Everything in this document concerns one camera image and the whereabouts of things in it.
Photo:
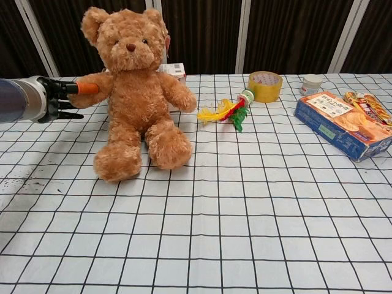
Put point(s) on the small white jar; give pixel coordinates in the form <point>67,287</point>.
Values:
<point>311,83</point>

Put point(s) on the white and red cardboard box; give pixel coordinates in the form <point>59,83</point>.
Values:
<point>177,71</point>

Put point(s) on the white folding screen frame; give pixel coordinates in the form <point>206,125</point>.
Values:
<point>245,33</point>

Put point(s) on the red hang tag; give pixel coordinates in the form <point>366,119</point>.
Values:
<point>168,44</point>

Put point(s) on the brown plush teddy bear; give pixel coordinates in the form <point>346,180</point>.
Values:
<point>134,101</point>

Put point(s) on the yellow packing tape roll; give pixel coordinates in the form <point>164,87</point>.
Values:
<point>265,86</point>

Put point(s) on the white black grid tablecloth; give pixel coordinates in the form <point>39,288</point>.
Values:
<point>232,208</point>

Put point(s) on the blue and orange snack box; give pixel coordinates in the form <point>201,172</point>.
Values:
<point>340,122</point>

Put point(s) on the colourful feather shuttlecock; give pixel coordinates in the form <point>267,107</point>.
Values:
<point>231,110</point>

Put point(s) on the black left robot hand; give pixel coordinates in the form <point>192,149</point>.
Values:
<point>56,95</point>

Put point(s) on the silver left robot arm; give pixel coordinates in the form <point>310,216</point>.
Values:
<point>20,99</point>

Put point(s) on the red and yellow snack packet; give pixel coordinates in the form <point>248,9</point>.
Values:
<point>370,105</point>

